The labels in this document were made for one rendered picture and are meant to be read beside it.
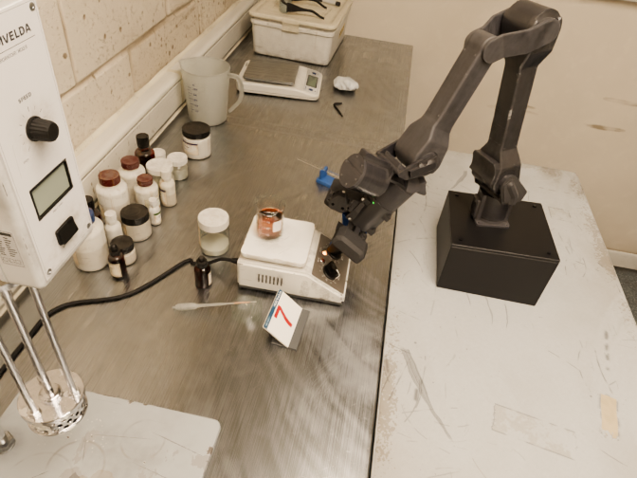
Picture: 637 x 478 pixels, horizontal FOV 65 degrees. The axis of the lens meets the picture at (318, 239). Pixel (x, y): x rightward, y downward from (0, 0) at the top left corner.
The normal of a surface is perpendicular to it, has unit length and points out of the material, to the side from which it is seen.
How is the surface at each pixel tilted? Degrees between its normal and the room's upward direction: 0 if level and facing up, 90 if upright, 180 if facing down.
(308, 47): 93
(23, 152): 90
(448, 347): 0
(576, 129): 90
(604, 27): 90
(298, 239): 0
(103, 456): 0
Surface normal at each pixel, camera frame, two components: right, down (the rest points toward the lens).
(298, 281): -0.15, 0.64
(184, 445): 0.10, -0.75
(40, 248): 0.98, 0.19
